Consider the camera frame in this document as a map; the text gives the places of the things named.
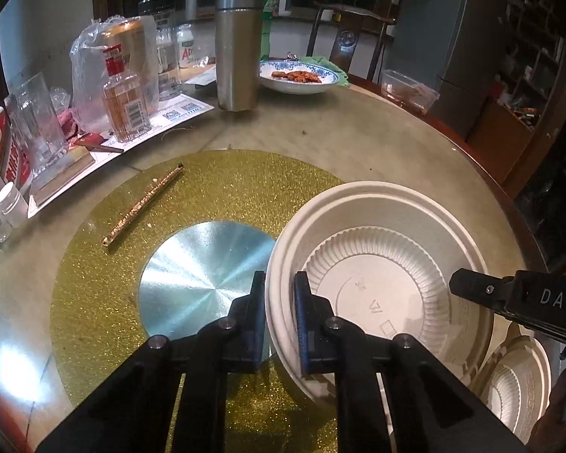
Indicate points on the brown wooden stick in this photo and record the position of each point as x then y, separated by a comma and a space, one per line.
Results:
99, 146

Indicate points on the small white-capped bottle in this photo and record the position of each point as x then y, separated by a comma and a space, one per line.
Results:
9, 198

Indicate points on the gold glitter round mat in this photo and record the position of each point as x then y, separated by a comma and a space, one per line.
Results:
99, 292

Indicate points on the large printed paper sheet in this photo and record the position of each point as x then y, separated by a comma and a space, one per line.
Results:
179, 113

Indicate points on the blue patterned plate with food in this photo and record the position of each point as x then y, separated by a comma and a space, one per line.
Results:
287, 86

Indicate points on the small white paper sheet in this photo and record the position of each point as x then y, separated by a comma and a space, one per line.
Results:
203, 77

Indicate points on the wooden chair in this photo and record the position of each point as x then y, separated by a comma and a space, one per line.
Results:
349, 37

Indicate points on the pink snack packet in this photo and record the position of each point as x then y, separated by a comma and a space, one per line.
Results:
67, 120

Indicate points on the plastic-wrapped gold can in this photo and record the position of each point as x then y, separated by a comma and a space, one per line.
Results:
132, 42

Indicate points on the glass jar with black lid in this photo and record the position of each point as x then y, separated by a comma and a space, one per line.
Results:
158, 9

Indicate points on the gold decorated stick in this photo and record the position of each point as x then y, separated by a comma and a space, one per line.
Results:
144, 205

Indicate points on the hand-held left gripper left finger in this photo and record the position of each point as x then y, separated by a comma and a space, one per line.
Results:
257, 311

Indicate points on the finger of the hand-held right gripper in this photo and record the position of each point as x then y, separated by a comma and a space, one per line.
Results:
476, 288

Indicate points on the medium beige ribbed bowl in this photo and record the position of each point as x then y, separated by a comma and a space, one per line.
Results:
519, 387

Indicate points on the wooden shelf unit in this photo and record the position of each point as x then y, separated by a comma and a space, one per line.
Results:
528, 66

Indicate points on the glass liquor bottle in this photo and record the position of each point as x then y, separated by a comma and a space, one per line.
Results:
127, 108

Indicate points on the silver round turntable disc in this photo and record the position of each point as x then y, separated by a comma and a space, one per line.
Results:
193, 269

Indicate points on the small white label bottle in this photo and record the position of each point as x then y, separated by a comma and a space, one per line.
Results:
186, 47

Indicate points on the stainless steel thermos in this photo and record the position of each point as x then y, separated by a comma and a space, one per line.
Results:
236, 47

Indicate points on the clear glass mug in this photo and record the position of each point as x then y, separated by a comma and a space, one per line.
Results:
37, 122

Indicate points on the clear plastic food container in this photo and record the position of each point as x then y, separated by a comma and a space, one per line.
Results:
408, 89

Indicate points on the green plastic bottle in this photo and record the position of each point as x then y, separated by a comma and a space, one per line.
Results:
265, 23

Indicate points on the grey refrigerator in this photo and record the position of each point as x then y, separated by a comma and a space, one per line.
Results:
453, 33

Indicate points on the large beige ribbed bowl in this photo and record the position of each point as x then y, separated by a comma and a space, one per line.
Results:
382, 255

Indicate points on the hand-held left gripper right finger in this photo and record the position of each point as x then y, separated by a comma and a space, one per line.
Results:
304, 321

